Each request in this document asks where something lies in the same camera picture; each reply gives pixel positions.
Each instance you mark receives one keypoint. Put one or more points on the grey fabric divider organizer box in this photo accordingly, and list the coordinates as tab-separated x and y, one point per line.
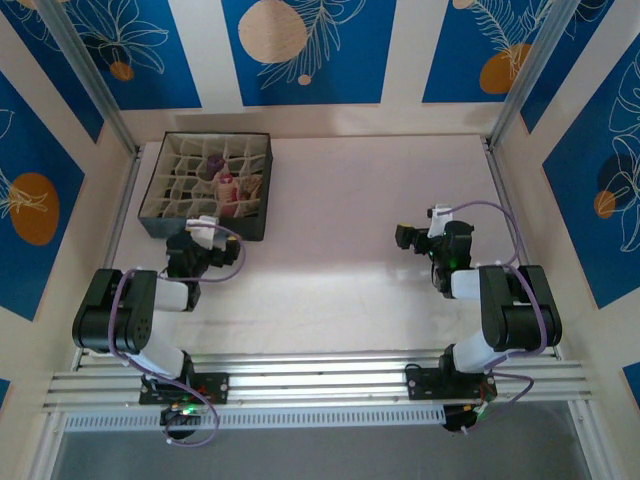
200	227

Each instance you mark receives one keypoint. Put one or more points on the peach sock with purple stripes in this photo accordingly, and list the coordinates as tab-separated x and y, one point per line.
226	195

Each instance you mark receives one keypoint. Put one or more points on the beige brown green argyle sock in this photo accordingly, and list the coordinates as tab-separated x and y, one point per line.
251	187

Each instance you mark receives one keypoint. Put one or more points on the purple sock with cream heel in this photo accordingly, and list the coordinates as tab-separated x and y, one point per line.
215	165

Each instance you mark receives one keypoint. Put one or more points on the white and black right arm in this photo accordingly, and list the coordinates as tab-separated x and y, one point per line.
520	310

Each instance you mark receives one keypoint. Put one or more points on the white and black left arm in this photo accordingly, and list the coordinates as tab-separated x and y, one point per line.
135	310

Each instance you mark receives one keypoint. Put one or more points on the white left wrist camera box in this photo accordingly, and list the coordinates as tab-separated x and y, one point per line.
205	232

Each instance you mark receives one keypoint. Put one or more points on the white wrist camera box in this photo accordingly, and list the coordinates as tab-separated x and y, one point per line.
440	220
205	232

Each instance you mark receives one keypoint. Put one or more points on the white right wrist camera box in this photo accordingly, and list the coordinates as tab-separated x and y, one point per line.
440	220

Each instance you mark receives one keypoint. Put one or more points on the aluminium side rail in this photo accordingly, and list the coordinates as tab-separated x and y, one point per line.
510	210
120	210

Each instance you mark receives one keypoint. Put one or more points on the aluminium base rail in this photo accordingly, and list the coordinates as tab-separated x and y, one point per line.
320	380

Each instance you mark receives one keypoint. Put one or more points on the aluminium frame post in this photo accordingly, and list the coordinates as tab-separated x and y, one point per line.
85	70
530	70

